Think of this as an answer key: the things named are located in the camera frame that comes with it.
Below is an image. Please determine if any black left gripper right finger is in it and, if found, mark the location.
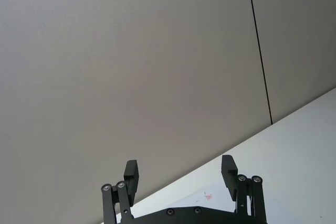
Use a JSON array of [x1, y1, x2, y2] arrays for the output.
[[221, 155, 268, 224]]

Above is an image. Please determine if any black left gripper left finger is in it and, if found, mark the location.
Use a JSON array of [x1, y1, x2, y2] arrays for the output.
[[100, 159, 140, 224]]

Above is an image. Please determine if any white table cloth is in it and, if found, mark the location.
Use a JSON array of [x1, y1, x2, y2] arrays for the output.
[[115, 84, 336, 224]]

